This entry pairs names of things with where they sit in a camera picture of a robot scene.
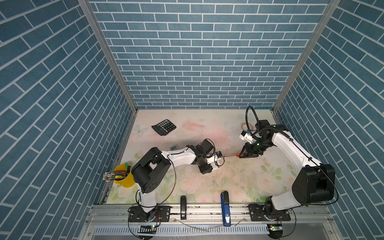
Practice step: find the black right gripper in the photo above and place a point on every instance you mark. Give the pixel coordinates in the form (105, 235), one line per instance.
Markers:
(249, 152)

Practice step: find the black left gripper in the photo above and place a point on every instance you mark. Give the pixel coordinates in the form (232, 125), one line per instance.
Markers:
(206, 169)

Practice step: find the orange handled screwdriver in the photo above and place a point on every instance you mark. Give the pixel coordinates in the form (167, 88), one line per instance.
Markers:
(228, 156)

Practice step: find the white air conditioner remote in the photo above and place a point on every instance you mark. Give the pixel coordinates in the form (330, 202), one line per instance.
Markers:
(216, 162)

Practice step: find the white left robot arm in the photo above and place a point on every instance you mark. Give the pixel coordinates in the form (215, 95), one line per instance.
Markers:
(150, 170)

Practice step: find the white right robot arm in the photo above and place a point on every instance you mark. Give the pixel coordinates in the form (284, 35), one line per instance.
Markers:
(314, 183)

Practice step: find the small white remote control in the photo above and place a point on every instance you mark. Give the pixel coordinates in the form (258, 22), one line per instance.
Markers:
(174, 148)

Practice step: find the tape roll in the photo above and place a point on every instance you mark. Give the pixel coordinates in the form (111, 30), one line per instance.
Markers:
(246, 127)

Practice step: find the black desktop calculator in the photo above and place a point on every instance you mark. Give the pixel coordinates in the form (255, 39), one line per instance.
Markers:
(164, 128)

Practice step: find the black stapler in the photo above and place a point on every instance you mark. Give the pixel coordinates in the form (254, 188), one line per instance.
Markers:
(183, 207)

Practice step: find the blue stapler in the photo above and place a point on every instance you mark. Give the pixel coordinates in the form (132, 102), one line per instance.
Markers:
(225, 205)

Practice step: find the yellow pen cup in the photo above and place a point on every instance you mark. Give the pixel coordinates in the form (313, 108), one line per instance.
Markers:
(121, 176)

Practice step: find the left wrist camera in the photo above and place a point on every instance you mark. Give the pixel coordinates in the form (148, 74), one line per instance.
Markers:
(218, 155)

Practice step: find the aluminium front rail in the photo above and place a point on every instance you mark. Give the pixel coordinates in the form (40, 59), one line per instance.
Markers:
(205, 222)

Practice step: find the aluminium corner post right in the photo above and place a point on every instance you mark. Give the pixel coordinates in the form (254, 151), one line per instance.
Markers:
(318, 30)

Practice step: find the aluminium corner post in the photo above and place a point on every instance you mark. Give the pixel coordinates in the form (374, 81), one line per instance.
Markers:
(318, 30)
(92, 20)

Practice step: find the aluminium corner post left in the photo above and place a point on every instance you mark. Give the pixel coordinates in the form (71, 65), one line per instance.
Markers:
(92, 20)

